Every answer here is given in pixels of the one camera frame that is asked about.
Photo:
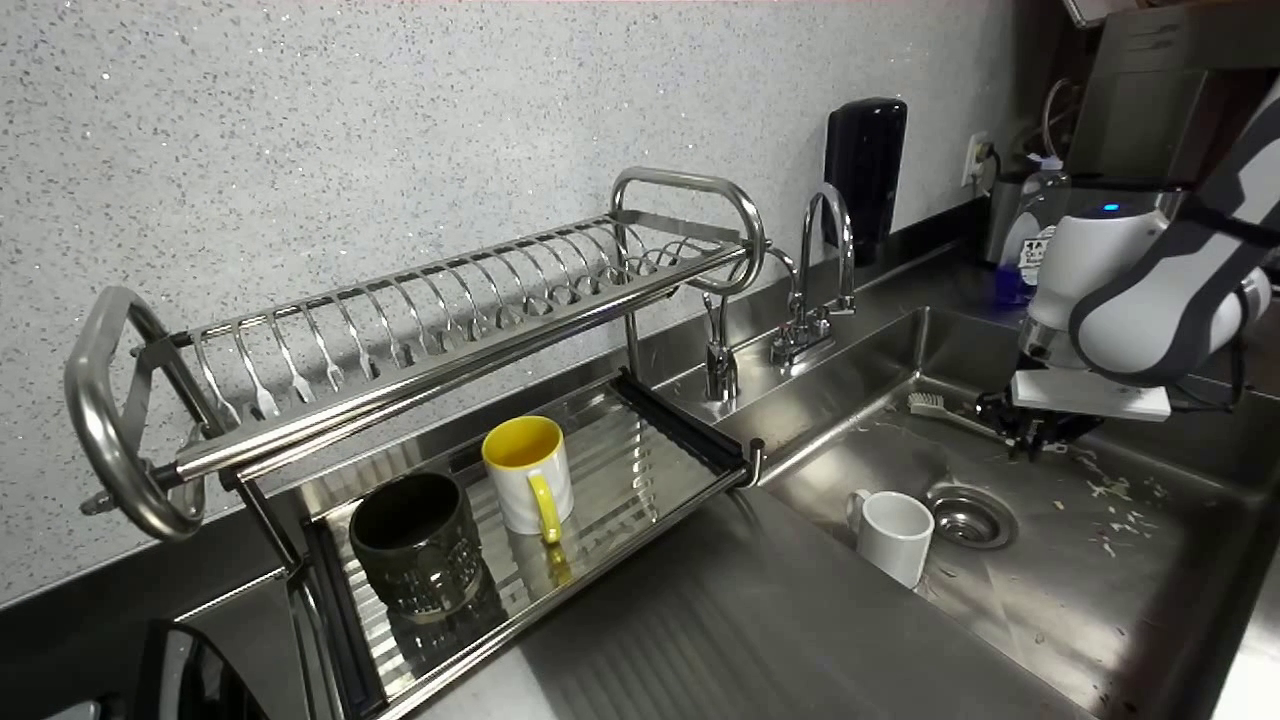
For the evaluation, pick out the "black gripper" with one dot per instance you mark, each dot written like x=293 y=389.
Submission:
x=1054 y=424

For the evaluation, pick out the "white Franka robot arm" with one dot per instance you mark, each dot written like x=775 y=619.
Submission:
x=1147 y=295

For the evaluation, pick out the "metal sink drain strainer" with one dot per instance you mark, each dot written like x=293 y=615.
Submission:
x=969 y=518

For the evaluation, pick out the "stainless steel sink basin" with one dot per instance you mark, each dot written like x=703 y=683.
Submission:
x=1066 y=602

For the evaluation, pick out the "metal sink caddy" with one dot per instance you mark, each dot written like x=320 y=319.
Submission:
x=1002 y=203

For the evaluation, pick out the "white dish brush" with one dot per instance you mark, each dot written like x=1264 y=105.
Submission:
x=927 y=404

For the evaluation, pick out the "blue dish soap bottle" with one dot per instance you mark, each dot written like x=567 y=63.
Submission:
x=1014 y=275

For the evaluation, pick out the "chrome faucet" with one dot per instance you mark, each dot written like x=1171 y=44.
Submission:
x=799 y=333

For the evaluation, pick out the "grey appliance box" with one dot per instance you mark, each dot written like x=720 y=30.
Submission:
x=1147 y=105

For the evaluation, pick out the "yellow and white mug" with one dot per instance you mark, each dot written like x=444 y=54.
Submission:
x=515 y=501

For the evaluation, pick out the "black mug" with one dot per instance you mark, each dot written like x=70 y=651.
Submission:
x=422 y=562

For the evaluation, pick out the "stainless steel dish rack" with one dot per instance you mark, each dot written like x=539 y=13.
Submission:
x=403 y=320

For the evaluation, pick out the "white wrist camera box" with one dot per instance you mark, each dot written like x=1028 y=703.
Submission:
x=1085 y=393

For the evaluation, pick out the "white wall outlet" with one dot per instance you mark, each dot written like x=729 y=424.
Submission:
x=973 y=157

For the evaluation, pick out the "black wall soap dispenser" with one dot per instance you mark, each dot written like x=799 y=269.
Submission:
x=866 y=172

